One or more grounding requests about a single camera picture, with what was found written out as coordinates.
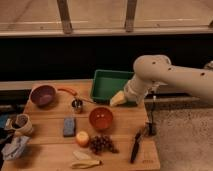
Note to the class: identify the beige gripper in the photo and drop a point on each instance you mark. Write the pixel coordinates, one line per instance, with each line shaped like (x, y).
(118, 99)

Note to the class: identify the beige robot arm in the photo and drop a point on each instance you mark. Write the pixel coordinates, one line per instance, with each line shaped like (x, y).
(151, 70)

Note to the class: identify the green plastic tray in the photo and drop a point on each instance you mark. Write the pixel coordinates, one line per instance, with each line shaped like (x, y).
(106, 83)

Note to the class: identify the orange bowl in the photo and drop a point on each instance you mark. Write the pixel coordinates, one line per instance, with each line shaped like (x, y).
(101, 118)

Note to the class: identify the small metal cup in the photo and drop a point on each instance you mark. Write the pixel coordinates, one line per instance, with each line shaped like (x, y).
(77, 106)

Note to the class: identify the bunch of dark grapes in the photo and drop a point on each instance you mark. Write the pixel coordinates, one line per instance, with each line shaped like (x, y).
(102, 143)

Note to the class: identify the yellow apple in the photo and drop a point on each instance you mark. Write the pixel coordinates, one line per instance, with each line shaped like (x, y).
(82, 138)

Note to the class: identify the blue grey sponge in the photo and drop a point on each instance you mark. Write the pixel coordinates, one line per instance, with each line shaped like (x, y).
(69, 127)

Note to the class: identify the purple bowl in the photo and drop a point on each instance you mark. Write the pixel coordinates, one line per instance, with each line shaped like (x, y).
(43, 95)

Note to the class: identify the yellow banana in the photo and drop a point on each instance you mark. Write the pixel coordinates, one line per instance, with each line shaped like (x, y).
(83, 164)

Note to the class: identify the beige mug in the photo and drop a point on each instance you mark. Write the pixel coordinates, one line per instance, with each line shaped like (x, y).
(22, 124)

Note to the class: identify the grey crumpled cloth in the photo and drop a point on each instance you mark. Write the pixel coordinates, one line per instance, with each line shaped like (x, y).
(15, 149)

